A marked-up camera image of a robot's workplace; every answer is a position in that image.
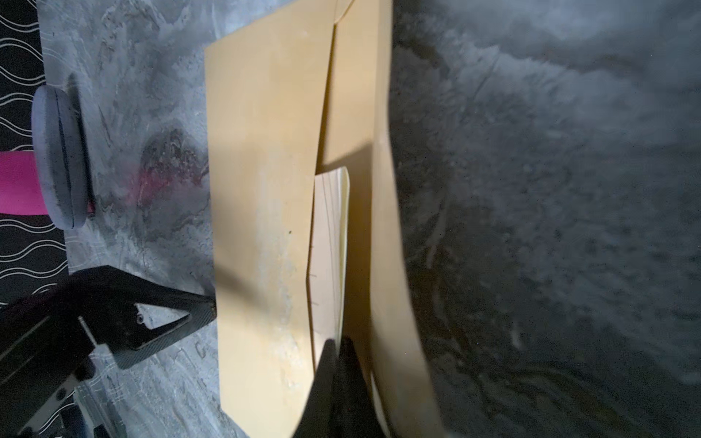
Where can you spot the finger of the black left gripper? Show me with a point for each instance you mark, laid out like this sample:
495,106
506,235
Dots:
134,317

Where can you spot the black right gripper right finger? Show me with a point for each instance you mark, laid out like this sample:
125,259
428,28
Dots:
353,410

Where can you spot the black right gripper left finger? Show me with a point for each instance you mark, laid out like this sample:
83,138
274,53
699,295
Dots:
320,417

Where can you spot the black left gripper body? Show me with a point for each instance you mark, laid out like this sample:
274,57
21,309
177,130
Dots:
43,343

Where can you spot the tan lined letter paper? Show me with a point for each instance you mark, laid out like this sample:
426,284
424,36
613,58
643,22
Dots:
328,257

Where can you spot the brown manila envelope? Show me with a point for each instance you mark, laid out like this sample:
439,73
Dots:
306,227

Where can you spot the magenta plastic goblet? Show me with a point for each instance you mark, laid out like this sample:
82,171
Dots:
21,192

